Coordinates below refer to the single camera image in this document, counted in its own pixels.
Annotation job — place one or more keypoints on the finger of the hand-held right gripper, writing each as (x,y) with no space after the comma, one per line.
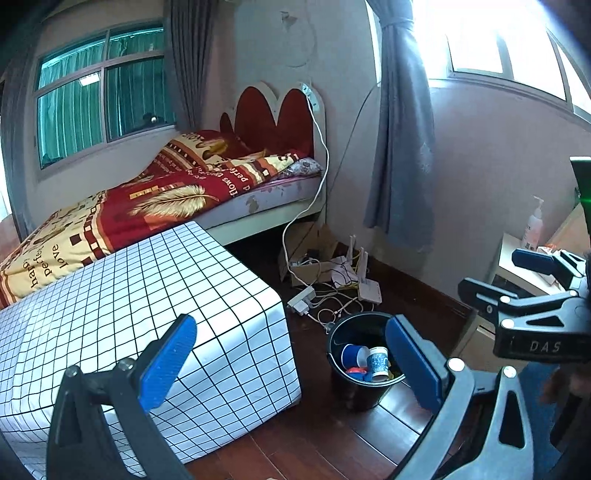
(531,261)
(475,288)

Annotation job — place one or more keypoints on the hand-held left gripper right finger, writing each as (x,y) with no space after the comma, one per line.
(415,364)

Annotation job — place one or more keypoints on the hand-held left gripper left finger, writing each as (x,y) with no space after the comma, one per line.
(168,360)

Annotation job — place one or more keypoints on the blue paper cup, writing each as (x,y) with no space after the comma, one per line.
(353,356)
(378,362)

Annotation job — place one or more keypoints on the red cloth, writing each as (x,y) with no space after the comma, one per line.
(356,369)

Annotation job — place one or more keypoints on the black trash bin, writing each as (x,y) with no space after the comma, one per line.
(351,392)

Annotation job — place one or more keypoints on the person's right hand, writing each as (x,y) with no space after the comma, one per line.
(581,383)

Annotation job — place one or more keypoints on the orange packet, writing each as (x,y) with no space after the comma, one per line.
(549,248)

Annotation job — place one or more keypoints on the white bedside table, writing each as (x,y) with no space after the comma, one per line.
(512,241)

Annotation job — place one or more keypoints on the pink lotion pump bottle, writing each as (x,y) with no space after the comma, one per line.
(533,230)

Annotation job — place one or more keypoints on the table with checkered tablecloth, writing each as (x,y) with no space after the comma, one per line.
(161,277)

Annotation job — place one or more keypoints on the white router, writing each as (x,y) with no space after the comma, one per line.
(371,291)
(342,266)

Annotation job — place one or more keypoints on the green object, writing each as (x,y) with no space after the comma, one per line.
(582,184)

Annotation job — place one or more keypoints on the person's trouser leg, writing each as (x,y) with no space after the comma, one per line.
(563,443)

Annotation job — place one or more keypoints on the white floor power strip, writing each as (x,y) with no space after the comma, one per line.
(301,300)

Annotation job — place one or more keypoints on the cardboard box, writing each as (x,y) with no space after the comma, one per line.
(304,272)

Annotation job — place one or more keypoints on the red yellow printed blanket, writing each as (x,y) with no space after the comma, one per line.
(138,203)

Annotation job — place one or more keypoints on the blue-grey tied curtain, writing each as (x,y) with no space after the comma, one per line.
(401,138)

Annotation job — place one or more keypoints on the grey mattress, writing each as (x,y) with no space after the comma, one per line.
(277,194)

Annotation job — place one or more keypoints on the floral pillow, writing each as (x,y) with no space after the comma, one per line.
(302,167)

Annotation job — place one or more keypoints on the bright wide window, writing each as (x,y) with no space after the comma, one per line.
(485,37)

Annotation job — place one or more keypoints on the dark cloth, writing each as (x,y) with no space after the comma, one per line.
(50,159)

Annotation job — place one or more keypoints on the grey curtain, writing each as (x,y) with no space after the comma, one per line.
(14,184)
(203,60)

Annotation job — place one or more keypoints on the small black object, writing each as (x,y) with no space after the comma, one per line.
(150,120)

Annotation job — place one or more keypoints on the window with green curtain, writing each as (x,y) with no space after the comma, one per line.
(69,115)

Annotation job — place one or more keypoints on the red white headboard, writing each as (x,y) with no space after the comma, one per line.
(258,110)

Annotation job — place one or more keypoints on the white bed frame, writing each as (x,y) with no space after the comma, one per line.
(258,228)

